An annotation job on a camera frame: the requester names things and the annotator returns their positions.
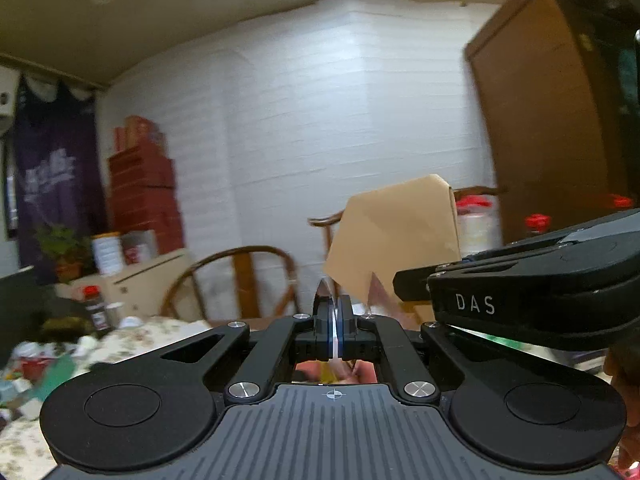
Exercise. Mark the dark bottle with red lid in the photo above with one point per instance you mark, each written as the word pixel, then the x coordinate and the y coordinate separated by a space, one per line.
pixel 537 224

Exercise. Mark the clear plastic piece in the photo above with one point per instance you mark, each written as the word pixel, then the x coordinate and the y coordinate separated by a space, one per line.
pixel 326 291

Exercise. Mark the white canister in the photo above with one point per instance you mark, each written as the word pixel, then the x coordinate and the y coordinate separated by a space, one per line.
pixel 107 255

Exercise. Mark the red and white can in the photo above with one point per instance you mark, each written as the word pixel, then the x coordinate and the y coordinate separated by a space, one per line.
pixel 140 247

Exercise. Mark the clear red-lidded jar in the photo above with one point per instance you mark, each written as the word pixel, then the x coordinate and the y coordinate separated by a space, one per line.
pixel 475 230

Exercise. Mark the white wall appliance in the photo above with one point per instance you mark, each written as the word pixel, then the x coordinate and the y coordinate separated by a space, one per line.
pixel 6 100

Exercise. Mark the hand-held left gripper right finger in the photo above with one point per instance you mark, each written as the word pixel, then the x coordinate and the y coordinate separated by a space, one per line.
pixel 342 330

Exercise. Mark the brown paper envelope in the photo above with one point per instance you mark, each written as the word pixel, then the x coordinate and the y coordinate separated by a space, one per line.
pixel 395 230

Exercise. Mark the straight-back wooden chair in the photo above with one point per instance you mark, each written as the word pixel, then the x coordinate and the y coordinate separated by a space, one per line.
pixel 325 221

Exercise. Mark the tall wooden cabinet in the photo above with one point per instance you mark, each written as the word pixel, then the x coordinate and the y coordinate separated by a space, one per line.
pixel 540 110

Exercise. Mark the small white cup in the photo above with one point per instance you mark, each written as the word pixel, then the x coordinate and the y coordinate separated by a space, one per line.
pixel 116 312

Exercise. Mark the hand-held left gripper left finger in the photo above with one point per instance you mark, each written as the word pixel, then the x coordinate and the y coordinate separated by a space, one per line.
pixel 325 330

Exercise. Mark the open cardboard box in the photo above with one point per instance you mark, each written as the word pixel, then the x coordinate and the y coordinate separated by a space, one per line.
pixel 135 280

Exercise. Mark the stack of red boxes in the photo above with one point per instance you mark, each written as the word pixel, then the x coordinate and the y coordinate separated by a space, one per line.
pixel 145 190

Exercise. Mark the potted green plant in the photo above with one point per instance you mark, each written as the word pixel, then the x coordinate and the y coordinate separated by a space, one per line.
pixel 60 252

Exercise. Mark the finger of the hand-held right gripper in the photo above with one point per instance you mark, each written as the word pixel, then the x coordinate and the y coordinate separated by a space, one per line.
pixel 412 285

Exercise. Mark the green paper packet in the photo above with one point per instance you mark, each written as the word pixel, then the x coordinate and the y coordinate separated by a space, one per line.
pixel 55 372

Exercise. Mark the dark jar with red cap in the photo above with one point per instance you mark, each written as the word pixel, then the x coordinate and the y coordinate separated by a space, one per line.
pixel 95 307

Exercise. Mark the round-back wooden chair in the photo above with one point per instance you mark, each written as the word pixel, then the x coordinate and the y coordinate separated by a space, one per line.
pixel 240 260

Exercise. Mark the purple printed curtain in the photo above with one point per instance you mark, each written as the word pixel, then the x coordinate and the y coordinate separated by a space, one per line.
pixel 55 160

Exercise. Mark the person's right hand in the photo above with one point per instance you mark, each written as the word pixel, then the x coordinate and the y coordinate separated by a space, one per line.
pixel 625 370

